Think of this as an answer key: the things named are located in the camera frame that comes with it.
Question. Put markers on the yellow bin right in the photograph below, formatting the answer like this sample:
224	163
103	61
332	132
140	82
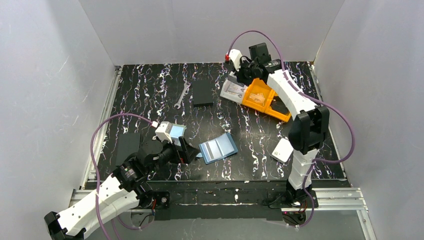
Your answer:
275	107

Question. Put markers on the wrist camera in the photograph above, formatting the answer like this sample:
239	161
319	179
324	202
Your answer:
163	130
233	57

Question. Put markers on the yellow bin middle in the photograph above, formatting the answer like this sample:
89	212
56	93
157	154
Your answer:
259	96

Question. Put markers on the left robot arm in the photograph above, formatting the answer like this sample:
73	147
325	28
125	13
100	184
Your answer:
126	188

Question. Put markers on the black flat plate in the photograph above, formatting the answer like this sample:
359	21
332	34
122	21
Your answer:
127	144

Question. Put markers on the aluminium frame rail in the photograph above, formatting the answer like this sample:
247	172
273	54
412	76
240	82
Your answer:
90	176

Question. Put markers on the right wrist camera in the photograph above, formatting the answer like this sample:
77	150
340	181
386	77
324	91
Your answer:
233	57

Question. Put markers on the yellow bin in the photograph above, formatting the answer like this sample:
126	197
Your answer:
275	107
259	96

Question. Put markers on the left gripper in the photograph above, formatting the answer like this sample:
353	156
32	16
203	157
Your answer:
182	150

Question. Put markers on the white square box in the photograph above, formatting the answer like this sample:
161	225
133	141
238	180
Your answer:
282	151

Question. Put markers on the white storage bin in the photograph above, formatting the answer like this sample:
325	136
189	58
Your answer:
233	90

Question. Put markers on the silver wrench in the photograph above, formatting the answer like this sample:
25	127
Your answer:
186	86

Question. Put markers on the black flat box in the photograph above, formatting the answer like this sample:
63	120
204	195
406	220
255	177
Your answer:
202	93

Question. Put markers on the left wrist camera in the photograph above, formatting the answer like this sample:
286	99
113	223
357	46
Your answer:
163	130

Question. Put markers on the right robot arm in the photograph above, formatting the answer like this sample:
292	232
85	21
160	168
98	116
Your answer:
310	121

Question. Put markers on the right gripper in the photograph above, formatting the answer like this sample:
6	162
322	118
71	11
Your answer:
244	72

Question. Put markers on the blue leather card holder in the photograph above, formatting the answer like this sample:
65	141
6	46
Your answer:
217	149

